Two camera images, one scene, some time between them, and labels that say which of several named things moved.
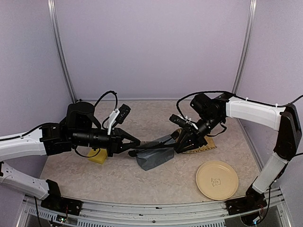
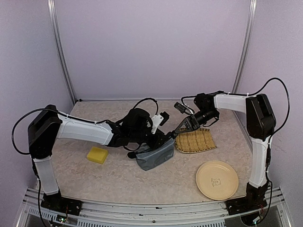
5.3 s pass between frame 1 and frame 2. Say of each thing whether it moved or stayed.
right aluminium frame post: stayed
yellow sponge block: stayed
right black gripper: moved
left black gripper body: moved
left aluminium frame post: stayed
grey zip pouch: stayed
